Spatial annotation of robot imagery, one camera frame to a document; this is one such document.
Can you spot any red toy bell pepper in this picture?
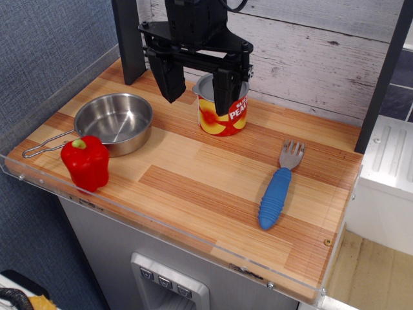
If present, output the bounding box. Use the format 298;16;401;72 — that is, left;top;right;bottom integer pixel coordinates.
61;136;110;192

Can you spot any dark grey post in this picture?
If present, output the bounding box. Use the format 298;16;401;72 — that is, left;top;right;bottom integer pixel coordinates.
111;0;146;85
354;0;412;154

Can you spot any silver dispenser panel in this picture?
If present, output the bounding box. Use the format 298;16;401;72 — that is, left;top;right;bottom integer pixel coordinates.
130;253;210;309

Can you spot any dark grey left post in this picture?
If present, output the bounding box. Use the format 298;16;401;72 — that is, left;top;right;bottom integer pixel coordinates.
111;0;146;85

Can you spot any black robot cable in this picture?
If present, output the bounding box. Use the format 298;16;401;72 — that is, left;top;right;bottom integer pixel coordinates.
219;0;248;14

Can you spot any dark grey right post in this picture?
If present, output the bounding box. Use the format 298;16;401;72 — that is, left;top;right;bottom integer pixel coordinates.
354;0;412;154

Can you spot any stainless steel pot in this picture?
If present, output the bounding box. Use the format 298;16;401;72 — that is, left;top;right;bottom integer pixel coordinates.
22;93;154;158

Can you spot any white toy sink unit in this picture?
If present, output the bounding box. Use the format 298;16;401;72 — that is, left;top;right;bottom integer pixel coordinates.
345;116;412;254

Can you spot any grey toy fridge cabinet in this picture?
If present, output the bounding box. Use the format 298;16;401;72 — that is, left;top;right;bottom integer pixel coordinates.
60;198;299;309

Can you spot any blue handled metal fork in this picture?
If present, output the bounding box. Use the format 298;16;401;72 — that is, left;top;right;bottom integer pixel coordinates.
257;139;306;230

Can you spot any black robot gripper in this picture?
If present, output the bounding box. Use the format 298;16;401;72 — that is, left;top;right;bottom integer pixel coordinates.
138;1;253;116

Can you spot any sliced peaches can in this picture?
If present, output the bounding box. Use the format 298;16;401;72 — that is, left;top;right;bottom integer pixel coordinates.
192;74;249;136

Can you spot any yellow object at corner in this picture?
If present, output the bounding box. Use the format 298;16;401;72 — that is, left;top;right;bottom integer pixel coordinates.
28;295;59;310

